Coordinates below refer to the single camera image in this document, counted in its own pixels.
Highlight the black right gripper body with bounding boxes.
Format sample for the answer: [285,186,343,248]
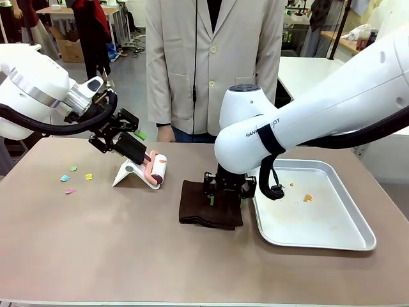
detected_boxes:
[215,163,249,194]

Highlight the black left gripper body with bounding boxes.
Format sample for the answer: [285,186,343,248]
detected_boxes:
[83,91,121,138]

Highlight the pink-handled lint roller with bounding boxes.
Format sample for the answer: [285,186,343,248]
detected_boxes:
[113,130,169,187]

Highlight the dark brown cloth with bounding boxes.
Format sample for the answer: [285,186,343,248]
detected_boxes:
[178,179,244,231]

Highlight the person's right hand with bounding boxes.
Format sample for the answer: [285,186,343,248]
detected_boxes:
[155,122,176,143]

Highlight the white lint roller stand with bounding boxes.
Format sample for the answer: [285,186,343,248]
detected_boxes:
[111,159,160,191]

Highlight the blue jeans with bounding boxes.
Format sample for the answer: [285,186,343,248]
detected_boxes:
[171,125,219,144]

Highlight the brown cardboard box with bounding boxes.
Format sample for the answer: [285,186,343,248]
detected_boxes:
[58,30,86,64]

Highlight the silver metal tray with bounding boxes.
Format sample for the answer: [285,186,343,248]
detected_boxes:
[252,159,377,251]

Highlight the bystander in dark red clothes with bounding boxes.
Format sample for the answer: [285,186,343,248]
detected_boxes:
[72,0,112,81]

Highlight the wooden background table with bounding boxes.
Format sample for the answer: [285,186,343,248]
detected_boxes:
[35,5,129,43]

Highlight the bystander in grey skirt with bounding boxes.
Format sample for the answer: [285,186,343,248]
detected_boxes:
[0,0,61,61]

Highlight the white side table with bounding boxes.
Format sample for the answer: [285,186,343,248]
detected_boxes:
[277,56,346,100]

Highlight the person in beige jacket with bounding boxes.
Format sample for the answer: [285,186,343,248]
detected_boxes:
[145,0,286,136]

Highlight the black inner shirt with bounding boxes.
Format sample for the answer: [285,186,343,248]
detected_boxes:
[209,0,231,33]

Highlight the wooden side table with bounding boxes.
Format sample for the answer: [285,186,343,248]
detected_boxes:
[320,30,368,62]

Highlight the black vertical pole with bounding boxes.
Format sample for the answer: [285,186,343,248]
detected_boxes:
[328,0,353,61]

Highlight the white plastic bag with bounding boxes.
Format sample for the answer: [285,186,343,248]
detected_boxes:
[341,23,372,42]

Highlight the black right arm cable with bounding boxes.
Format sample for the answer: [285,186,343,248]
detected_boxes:
[257,120,409,201]

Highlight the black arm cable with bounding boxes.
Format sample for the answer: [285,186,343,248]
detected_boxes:
[0,91,118,136]
[257,120,409,201]

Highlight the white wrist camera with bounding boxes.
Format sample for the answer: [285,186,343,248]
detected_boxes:
[75,75,105,97]

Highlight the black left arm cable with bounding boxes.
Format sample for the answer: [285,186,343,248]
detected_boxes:
[0,91,118,136]

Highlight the thin black hanging cable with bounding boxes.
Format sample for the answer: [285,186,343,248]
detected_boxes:
[190,0,199,135]

